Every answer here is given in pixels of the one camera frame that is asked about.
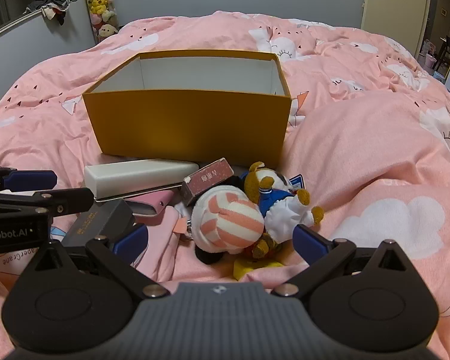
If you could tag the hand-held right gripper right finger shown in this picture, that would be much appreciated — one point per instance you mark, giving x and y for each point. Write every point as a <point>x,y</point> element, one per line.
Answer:
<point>310,243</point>

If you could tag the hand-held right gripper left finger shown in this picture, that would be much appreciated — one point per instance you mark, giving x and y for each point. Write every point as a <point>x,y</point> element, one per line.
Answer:
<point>129,240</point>

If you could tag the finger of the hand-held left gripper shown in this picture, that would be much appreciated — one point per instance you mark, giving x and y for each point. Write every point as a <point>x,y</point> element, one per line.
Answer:
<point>71,199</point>
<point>30,180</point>

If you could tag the dark booklet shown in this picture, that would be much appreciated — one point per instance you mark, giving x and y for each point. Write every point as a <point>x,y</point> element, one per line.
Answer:
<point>93,221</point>

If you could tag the pink fabric pouch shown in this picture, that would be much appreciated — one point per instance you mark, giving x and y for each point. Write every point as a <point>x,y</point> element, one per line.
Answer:
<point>161,240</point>

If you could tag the pink card holder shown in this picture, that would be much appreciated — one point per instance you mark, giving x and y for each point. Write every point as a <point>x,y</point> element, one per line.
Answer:
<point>150,210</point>

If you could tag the brown bear plush toy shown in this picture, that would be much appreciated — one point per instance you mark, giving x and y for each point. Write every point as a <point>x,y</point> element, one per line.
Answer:
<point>270,195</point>

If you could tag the white rectangular case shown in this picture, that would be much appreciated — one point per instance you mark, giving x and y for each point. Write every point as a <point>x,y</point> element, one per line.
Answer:
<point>135,176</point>

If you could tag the yellow plush toy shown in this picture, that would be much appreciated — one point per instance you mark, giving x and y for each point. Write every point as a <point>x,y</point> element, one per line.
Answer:
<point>247,268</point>

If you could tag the pink striped white plush toy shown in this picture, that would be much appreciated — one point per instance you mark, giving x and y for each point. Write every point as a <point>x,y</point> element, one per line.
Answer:
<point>228,221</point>

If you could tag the small pink card box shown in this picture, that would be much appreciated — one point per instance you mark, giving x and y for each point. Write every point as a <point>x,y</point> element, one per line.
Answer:
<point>206,182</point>

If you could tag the yellow cardboard box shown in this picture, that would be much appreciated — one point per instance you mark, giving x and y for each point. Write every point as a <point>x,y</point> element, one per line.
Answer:
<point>187,127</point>

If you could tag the pink cloud print blanket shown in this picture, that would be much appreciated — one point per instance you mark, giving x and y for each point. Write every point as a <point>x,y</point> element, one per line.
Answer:
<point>360,138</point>

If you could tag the pile of dark clothes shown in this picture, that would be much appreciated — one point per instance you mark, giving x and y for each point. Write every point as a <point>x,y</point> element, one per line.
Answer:
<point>54,2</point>

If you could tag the column of plush toys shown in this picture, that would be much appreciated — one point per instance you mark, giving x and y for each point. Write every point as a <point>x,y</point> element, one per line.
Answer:
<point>99,3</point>

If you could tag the cream door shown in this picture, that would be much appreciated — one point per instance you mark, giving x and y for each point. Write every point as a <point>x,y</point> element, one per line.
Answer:
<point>393,18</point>

